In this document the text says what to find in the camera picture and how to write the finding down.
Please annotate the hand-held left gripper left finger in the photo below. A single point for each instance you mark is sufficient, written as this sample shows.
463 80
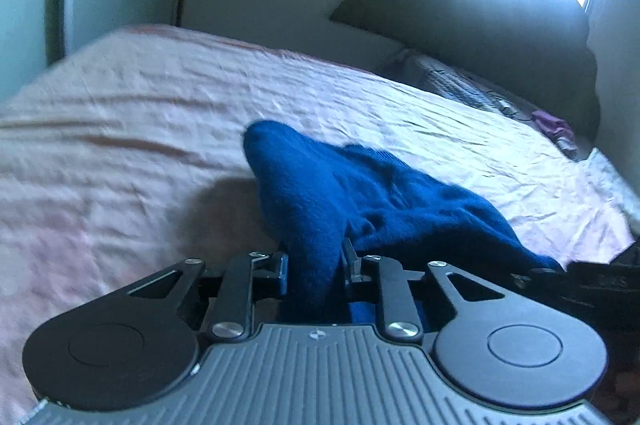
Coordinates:
283 275

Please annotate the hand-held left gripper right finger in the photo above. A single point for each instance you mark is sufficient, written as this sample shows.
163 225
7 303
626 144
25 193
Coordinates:
350 267

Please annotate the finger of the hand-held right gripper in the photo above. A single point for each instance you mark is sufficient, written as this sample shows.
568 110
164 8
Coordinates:
540 277

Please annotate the blue knit garment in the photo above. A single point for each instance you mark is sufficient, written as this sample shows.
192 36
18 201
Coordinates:
320 185

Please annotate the purple cloth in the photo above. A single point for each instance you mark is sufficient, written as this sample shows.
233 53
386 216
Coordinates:
550 122

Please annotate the patterned pillow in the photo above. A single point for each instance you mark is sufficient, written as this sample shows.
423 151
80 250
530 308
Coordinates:
450 80

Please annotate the pink bed sheet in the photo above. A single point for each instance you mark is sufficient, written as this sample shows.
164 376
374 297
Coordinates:
125 130

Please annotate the dark rounded headboard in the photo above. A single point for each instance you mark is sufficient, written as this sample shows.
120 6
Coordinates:
475 20

